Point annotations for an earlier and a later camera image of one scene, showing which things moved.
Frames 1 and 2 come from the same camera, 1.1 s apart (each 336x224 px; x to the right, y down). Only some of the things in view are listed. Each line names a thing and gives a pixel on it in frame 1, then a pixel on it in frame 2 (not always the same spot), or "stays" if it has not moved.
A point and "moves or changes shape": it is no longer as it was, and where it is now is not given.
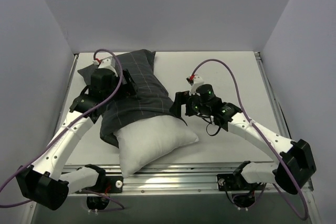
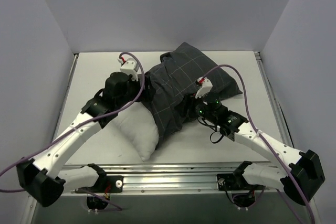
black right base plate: x=230 y=182 stays
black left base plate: x=107 y=184 stays
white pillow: x=142 y=142 moves or changes shape
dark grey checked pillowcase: x=151 y=99 -> x=174 y=79
